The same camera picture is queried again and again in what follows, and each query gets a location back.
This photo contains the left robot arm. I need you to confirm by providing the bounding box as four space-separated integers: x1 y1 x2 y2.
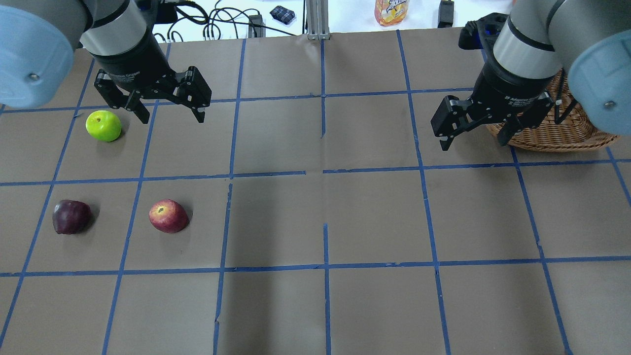
0 0 212 124

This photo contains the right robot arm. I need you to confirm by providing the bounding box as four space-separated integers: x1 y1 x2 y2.
430 0 631 151

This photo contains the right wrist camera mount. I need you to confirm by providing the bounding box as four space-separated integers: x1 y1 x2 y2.
458 13 509 52

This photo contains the black power adapter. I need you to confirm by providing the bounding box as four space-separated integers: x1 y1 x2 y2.
437 0 455 28

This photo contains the wicker basket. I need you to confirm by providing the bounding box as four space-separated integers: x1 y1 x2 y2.
508 70 621 153

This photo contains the green apple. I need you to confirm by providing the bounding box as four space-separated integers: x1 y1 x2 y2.
85 110 122 142

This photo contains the red yellow apple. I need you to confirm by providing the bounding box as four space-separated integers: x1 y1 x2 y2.
148 199 190 234

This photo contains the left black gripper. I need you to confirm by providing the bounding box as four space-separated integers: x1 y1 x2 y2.
93 32 212 124

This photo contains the aluminium frame post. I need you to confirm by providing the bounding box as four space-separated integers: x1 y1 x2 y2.
304 0 330 40

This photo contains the dark red apple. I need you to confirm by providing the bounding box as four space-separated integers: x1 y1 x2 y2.
52 200 93 235

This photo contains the dark blue plaid pouch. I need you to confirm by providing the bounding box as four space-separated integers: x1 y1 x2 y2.
270 6 297 25

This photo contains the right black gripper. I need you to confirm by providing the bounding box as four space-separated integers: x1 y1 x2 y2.
430 64 554 151

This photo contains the orange snack bag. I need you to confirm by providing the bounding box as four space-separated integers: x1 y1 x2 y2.
374 0 409 27

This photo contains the black cable bundle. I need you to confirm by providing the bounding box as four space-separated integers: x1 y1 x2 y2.
143 0 296 42

